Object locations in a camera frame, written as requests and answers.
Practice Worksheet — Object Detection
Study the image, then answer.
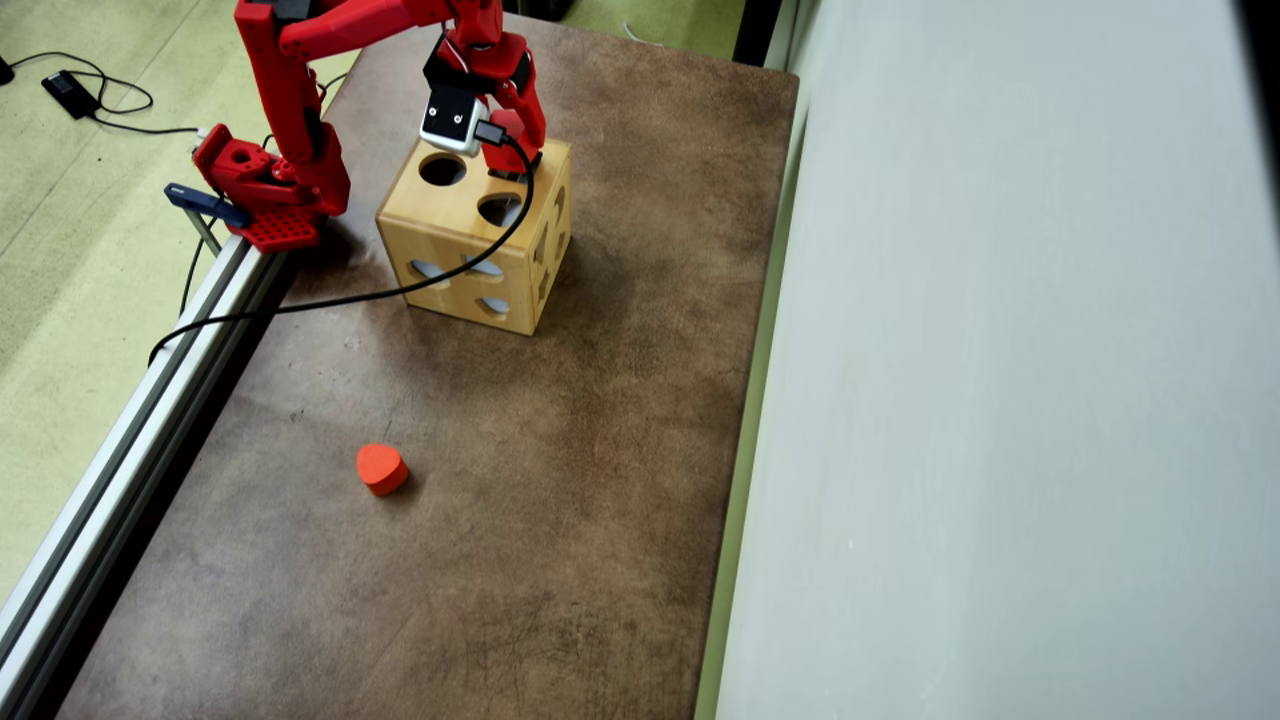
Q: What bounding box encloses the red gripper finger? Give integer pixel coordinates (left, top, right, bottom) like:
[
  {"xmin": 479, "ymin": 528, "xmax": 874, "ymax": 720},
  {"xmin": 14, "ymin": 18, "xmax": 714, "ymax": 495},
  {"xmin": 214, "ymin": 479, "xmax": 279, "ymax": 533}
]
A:
[{"xmin": 515, "ymin": 75, "xmax": 548, "ymax": 153}]

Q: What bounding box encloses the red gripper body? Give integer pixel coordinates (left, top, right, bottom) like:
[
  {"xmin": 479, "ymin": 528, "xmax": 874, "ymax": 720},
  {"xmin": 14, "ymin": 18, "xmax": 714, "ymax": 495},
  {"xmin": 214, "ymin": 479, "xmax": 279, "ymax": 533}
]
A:
[{"xmin": 425, "ymin": 0, "xmax": 531, "ymax": 96}]

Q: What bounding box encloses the red cube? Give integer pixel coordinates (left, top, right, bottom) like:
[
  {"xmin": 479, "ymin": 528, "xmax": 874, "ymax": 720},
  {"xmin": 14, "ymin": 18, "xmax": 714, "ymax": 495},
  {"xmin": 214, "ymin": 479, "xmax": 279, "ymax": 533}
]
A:
[{"xmin": 485, "ymin": 108, "xmax": 531, "ymax": 179}]

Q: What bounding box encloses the wooden shape sorter box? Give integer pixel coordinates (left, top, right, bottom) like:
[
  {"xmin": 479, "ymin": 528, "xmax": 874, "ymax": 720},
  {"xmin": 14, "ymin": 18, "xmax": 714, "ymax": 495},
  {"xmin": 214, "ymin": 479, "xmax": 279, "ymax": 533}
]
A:
[{"xmin": 375, "ymin": 110, "xmax": 574, "ymax": 337}]

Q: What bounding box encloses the blue clamp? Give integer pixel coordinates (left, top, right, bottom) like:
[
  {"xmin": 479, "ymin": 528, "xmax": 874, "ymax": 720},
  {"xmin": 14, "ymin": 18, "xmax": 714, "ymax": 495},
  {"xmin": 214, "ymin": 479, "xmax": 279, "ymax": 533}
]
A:
[{"xmin": 165, "ymin": 183, "xmax": 251, "ymax": 256}]

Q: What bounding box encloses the orange heart block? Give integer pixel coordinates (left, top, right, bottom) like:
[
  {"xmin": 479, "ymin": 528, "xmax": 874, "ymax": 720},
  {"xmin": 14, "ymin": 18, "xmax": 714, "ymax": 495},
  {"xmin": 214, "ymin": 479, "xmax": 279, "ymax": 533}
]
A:
[{"xmin": 356, "ymin": 443, "xmax": 411, "ymax": 498}]

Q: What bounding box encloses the black power adapter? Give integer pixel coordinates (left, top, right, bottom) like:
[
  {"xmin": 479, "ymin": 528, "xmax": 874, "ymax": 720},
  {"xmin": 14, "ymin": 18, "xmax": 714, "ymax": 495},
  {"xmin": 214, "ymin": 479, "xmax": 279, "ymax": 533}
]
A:
[{"xmin": 42, "ymin": 70, "xmax": 101, "ymax": 119}]

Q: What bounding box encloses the black camera cable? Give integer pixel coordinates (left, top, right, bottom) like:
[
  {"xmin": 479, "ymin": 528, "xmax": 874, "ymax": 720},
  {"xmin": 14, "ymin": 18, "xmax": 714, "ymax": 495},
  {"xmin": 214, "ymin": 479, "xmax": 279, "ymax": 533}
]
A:
[{"xmin": 148, "ymin": 118, "xmax": 536, "ymax": 368}]

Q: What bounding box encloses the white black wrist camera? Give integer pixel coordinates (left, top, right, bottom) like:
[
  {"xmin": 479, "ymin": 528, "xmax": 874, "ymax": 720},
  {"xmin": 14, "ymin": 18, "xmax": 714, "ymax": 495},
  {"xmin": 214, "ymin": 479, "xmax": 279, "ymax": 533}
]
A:
[{"xmin": 418, "ymin": 85, "xmax": 491, "ymax": 158}]

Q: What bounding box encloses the black vertical post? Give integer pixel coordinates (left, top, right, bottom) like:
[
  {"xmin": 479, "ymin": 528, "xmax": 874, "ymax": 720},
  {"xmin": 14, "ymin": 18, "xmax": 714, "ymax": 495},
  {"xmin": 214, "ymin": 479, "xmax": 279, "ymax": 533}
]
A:
[{"xmin": 733, "ymin": 0, "xmax": 783, "ymax": 69}]

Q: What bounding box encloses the black adapter cable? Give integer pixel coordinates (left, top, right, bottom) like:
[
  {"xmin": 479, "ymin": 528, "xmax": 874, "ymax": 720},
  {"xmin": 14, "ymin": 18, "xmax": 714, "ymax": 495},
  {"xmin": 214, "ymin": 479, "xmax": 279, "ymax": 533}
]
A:
[{"xmin": 0, "ymin": 50, "xmax": 201, "ymax": 136}]

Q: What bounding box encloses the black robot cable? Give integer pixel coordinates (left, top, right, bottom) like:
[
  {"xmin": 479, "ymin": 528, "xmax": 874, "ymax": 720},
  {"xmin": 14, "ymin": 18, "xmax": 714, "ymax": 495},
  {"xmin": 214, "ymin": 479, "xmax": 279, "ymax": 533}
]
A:
[{"xmin": 178, "ymin": 238, "xmax": 208, "ymax": 316}]

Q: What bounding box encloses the aluminium profile rail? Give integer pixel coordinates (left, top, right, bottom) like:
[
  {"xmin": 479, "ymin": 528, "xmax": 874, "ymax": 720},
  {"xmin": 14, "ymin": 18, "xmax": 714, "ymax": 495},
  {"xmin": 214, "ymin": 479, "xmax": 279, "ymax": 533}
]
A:
[{"xmin": 0, "ymin": 235, "xmax": 291, "ymax": 720}]

